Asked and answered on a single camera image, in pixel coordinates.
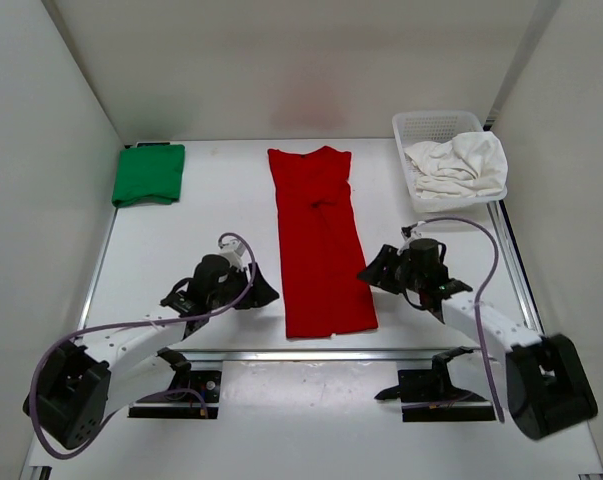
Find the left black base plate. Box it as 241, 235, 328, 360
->
128, 362, 222, 420

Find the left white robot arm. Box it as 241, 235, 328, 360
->
23, 251, 280, 452

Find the green t shirt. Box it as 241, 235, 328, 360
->
111, 144, 186, 208

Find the red t shirt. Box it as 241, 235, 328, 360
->
268, 146, 378, 340

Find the white plastic basket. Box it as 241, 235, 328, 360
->
392, 110, 508, 213

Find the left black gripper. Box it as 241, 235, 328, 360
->
208, 262, 279, 310

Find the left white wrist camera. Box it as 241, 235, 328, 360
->
219, 239, 246, 270

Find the white t shirt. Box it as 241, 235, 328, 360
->
404, 131, 508, 199

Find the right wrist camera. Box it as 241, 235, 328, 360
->
401, 221, 426, 244

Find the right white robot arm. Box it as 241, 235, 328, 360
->
357, 239, 598, 440

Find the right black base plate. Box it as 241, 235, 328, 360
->
398, 369, 496, 423

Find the dark table label sticker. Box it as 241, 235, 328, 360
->
135, 141, 171, 148

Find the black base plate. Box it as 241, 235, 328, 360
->
398, 369, 496, 423
128, 362, 222, 420

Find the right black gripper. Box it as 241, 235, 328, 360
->
359, 247, 426, 296

